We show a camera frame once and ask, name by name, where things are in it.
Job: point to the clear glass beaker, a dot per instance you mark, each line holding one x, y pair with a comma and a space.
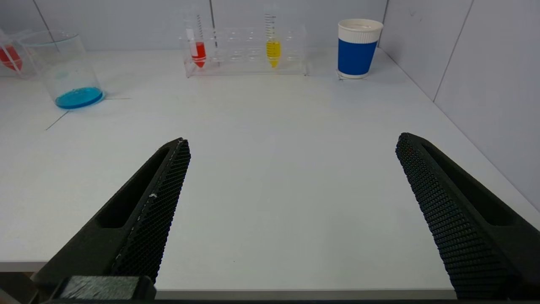
79, 98

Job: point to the clear acrylic test tube rack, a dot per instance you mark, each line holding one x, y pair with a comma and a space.
23, 71
244, 55

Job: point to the blue white paper cup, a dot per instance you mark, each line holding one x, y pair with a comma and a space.
356, 55

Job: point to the red pigment tube white label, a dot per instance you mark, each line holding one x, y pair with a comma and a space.
198, 51

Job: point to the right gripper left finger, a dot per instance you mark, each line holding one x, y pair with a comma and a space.
143, 219

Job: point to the yellow pigment test tube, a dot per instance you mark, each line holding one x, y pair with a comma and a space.
273, 50

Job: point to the red pigment test tube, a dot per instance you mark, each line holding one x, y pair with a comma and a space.
9, 57

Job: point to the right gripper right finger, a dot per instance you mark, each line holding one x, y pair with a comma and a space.
468, 219

